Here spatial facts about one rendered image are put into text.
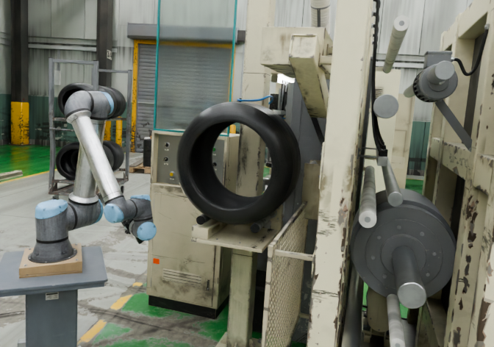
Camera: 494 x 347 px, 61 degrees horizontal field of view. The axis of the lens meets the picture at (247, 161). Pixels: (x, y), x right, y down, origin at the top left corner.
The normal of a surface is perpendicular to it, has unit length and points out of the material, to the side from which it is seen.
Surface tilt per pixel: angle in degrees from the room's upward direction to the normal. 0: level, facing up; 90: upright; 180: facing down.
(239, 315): 90
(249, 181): 90
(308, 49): 72
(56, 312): 90
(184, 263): 89
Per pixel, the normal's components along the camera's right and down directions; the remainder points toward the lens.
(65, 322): 0.39, 0.14
